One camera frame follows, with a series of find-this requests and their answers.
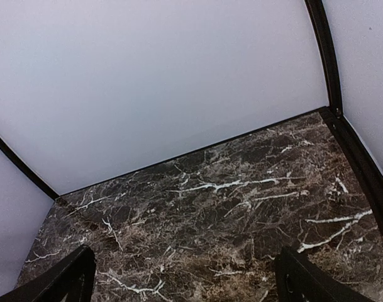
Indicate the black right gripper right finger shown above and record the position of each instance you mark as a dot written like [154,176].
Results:
[298,279]

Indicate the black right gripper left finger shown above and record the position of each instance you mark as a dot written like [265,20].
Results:
[71,279]

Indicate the black right frame post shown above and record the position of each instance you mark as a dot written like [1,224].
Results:
[367,173]

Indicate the black frame post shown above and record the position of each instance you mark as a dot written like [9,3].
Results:
[32,176]
[367,173]

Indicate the black left frame post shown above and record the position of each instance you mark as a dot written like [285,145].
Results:
[32,176]

